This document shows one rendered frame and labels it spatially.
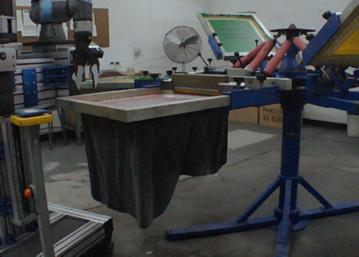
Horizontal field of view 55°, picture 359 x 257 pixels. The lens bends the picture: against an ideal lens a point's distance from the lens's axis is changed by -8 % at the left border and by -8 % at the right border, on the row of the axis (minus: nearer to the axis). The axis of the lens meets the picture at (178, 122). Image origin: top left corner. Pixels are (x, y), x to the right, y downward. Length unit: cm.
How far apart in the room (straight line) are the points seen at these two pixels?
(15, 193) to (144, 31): 472
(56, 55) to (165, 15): 480
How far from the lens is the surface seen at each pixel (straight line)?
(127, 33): 606
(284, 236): 230
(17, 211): 198
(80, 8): 138
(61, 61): 187
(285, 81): 169
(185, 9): 691
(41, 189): 149
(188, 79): 176
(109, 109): 122
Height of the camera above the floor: 115
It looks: 11 degrees down
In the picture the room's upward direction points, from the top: 1 degrees counter-clockwise
